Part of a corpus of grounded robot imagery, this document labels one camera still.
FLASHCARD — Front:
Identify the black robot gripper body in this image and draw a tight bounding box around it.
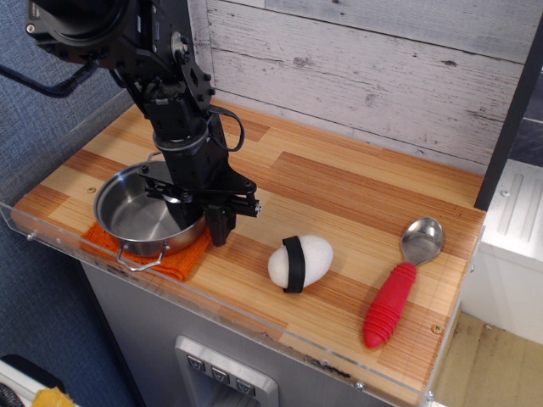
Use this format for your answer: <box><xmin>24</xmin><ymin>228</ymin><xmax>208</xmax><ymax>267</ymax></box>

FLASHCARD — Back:
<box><xmin>137</xmin><ymin>122</ymin><xmax>261</xmax><ymax>217</ymax></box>

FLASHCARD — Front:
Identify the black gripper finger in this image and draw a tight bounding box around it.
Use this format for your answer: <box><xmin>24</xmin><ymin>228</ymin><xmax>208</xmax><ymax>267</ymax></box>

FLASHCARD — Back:
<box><xmin>165</xmin><ymin>197</ymin><xmax>199</xmax><ymax>231</ymax></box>
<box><xmin>205</xmin><ymin>205</ymin><xmax>236</xmax><ymax>247</ymax></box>

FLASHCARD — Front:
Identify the stainless steel pot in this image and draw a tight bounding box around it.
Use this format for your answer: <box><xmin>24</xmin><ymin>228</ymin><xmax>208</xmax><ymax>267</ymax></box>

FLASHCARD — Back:
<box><xmin>93</xmin><ymin>152</ymin><xmax>207</xmax><ymax>272</ymax></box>

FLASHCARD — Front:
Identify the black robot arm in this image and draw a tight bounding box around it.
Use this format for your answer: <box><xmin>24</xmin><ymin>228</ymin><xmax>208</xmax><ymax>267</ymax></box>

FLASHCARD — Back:
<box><xmin>26</xmin><ymin>1</ymin><xmax>260</xmax><ymax>246</ymax></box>

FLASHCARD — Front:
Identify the yellow object bottom left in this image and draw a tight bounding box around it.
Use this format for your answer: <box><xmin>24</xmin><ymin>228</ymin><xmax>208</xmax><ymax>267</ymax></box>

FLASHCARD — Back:
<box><xmin>31</xmin><ymin>387</ymin><xmax>76</xmax><ymax>407</ymax></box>

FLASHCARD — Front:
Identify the orange knitted cloth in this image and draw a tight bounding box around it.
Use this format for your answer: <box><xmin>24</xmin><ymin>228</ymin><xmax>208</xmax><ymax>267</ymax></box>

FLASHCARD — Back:
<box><xmin>81</xmin><ymin>222</ymin><xmax>211</xmax><ymax>281</ymax></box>

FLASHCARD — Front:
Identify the white sushi toy black band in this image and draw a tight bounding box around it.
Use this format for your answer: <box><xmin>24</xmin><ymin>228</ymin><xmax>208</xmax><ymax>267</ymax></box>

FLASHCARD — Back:
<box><xmin>267</xmin><ymin>235</ymin><xmax>333</xmax><ymax>293</ymax></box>

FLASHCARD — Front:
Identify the grey toy fridge cabinet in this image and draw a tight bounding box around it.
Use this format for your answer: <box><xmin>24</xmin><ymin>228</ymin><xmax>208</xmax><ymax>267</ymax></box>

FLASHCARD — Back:
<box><xmin>83</xmin><ymin>265</ymin><xmax>389</xmax><ymax>406</ymax></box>

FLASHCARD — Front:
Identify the clear acrylic table guard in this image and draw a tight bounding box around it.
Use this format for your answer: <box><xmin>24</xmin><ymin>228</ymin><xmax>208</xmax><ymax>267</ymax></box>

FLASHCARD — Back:
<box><xmin>14</xmin><ymin>93</ymin><xmax>484</xmax><ymax>406</ymax></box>

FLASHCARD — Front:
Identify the white toy sink unit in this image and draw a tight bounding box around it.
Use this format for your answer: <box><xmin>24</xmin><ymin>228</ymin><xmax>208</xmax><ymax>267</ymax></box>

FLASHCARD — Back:
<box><xmin>461</xmin><ymin>159</ymin><xmax>542</xmax><ymax>343</ymax></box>

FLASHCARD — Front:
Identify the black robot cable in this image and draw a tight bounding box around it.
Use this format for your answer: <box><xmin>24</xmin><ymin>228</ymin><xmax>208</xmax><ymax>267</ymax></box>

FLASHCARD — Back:
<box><xmin>0</xmin><ymin>59</ymin><xmax>101</xmax><ymax>99</ymax></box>

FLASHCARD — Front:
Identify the red handled metal spoon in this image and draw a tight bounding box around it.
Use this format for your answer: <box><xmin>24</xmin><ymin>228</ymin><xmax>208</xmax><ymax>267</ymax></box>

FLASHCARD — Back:
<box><xmin>362</xmin><ymin>218</ymin><xmax>444</xmax><ymax>348</ymax></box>

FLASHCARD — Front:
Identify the black braided cable corner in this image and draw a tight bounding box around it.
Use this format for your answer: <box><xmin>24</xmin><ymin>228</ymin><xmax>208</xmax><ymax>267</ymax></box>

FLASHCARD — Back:
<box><xmin>0</xmin><ymin>384</ymin><xmax>23</xmax><ymax>407</ymax></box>

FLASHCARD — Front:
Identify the black vertical post right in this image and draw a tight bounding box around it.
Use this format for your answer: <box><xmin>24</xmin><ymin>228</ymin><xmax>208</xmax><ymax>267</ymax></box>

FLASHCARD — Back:
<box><xmin>474</xmin><ymin>18</ymin><xmax>542</xmax><ymax>211</ymax></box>

